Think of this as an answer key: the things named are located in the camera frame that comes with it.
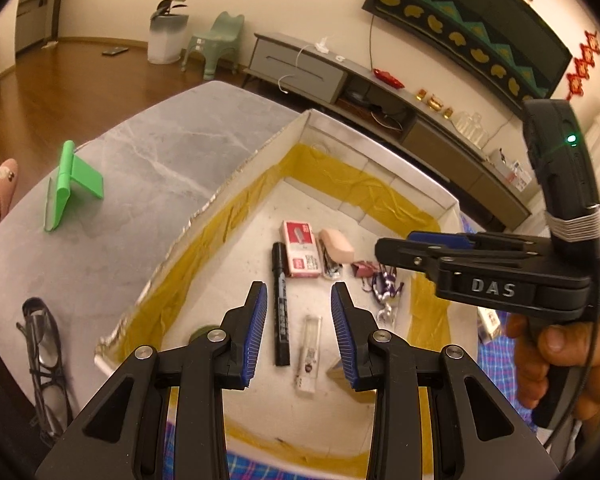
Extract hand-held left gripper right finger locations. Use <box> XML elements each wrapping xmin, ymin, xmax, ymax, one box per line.
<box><xmin>330</xmin><ymin>282</ymin><xmax>561</xmax><ymax>480</ymax></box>

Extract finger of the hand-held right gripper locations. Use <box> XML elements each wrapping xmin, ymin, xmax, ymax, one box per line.
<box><xmin>374</xmin><ymin>237</ymin><xmax>553</xmax><ymax>281</ymax></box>
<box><xmin>408</xmin><ymin>230</ymin><xmax>554</xmax><ymax>254</ymax></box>

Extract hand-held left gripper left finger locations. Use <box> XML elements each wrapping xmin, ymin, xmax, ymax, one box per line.
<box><xmin>35</xmin><ymin>281</ymin><xmax>269</xmax><ymax>480</ymax></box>

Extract black marker pen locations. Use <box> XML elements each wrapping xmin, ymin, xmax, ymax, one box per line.
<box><xmin>271</xmin><ymin>242</ymin><xmax>292</xmax><ymax>367</ymax></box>

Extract red action figure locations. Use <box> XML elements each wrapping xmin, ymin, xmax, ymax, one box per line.
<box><xmin>370</xmin><ymin>266</ymin><xmax>406</xmax><ymax>328</ymax></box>

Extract small clear plastic case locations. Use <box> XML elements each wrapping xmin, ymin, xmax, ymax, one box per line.
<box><xmin>295</xmin><ymin>314</ymin><xmax>322</xmax><ymax>400</ymax></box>

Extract pale pink stapler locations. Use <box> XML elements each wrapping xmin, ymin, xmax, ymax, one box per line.
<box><xmin>319</xmin><ymin>228</ymin><xmax>355</xmax><ymax>281</ymax></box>

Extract red white staple box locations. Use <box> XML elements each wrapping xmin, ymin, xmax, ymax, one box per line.
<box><xmin>280</xmin><ymin>220</ymin><xmax>322</xmax><ymax>278</ymax></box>

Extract white cardboard box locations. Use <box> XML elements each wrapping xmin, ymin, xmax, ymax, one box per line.
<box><xmin>94</xmin><ymin>109</ymin><xmax>461</xmax><ymax>466</ymax></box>

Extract person's right hand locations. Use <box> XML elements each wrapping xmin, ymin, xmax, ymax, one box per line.
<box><xmin>505</xmin><ymin>311</ymin><xmax>600</xmax><ymax>421</ymax></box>

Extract small white carton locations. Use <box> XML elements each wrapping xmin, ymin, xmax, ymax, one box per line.
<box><xmin>477</xmin><ymin>305</ymin><xmax>504</xmax><ymax>346</ymax></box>

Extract white organiser with papers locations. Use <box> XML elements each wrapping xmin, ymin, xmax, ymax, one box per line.
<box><xmin>490</xmin><ymin>147</ymin><xmax>531</xmax><ymax>191</ymax></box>

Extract clear glassware set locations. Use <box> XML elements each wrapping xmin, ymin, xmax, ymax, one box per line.
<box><xmin>452</xmin><ymin>110</ymin><xmax>484</xmax><ymax>144</ymax></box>

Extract red dish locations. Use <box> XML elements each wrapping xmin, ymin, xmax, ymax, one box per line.
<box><xmin>372</xmin><ymin>67</ymin><xmax>406</xmax><ymax>89</ymax></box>

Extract black eyeglasses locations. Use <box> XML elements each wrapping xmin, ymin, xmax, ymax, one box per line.
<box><xmin>16</xmin><ymin>297</ymin><xmax>74</xmax><ymax>444</ymax></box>

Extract grey television cabinet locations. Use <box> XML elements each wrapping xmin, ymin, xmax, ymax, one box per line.
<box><xmin>241</xmin><ymin>31</ymin><xmax>546</xmax><ymax>233</ymax></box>

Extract small white dock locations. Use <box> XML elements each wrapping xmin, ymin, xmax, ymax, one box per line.
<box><xmin>315</xmin><ymin>35</ymin><xmax>346</xmax><ymax>61</ymax></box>

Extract green phone stand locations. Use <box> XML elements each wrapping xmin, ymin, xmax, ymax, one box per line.
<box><xmin>44</xmin><ymin>140</ymin><xmax>104</xmax><ymax>233</ymax></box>

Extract green child chair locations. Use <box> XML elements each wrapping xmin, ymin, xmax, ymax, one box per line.
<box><xmin>181</xmin><ymin>11</ymin><xmax>245</xmax><ymax>75</ymax></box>

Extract white planter pot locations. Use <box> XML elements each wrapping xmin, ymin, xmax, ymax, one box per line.
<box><xmin>147</xmin><ymin>15</ymin><xmax>188</xmax><ymax>65</ymax></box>

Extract dark leafy plant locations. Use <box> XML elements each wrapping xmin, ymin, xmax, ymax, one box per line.
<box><xmin>150</xmin><ymin>0</ymin><xmax>189</xmax><ymax>21</ymax></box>

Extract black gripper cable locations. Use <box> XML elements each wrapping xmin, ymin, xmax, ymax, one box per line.
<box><xmin>545</xmin><ymin>280</ymin><xmax>600</xmax><ymax>461</ymax></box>

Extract dark television cable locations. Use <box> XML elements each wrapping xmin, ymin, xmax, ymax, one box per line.
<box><xmin>367</xmin><ymin>10</ymin><xmax>379</xmax><ymax>69</ymax></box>

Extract white hanging cable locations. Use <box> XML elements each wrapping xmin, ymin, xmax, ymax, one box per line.
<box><xmin>277</xmin><ymin>42</ymin><xmax>311</xmax><ymax>94</ymax></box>

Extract red knot wall ornament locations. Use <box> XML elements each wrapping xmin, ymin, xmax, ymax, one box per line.
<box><xmin>565</xmin><ymin>30</ymin><xmax>600</xmax><ymax>101</ymax></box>

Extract wall television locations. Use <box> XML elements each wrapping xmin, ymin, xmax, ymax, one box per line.
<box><xmin>362</xmin><ymin>0</ymin><xmax>573</xmax><ymax>106</ymax></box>

